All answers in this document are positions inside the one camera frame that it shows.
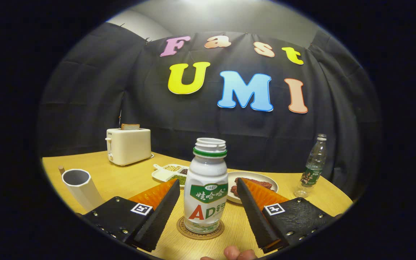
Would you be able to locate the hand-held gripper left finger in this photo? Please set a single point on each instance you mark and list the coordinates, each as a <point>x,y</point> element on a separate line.
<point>159,224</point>

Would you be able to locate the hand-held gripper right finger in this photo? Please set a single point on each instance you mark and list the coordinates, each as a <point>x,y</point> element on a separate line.
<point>256,220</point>

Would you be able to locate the round wooden coaster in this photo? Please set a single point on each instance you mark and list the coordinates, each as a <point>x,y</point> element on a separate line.
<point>182,229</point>

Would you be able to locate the white juice bottle green label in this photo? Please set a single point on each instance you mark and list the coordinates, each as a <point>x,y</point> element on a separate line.
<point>206,173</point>

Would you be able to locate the clear plastic water bottle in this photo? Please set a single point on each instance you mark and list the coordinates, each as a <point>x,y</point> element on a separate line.
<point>312,169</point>

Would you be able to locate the white round plate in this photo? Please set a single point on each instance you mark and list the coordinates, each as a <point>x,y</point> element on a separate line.
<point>255,176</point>

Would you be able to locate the white divided dish with beans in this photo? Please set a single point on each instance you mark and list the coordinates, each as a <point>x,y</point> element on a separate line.
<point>164,173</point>

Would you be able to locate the wooden table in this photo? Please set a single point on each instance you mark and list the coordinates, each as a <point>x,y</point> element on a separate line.
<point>121,180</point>

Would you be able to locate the cream toaster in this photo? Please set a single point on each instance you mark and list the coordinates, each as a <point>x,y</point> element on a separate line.
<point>130,146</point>

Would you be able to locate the bread slice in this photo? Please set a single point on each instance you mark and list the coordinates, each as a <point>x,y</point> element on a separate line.
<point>130,126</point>

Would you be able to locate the black backdrop cloth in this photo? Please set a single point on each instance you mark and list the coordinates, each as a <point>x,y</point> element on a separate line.
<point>92,90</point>

